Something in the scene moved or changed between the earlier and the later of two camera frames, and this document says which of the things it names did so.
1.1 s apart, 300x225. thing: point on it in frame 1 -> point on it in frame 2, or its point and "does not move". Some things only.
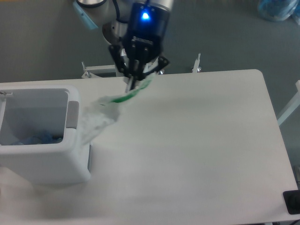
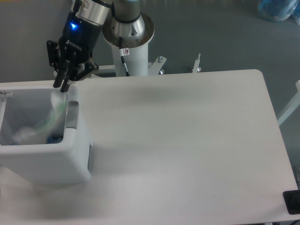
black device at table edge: [292, 200] does not move
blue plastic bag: [277, 11] does not move
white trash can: [41, 141] does not move
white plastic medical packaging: [104, 111] -> [30, 133]
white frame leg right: [292, 106] does not move
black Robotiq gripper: [147, 28] -> [77, 39]
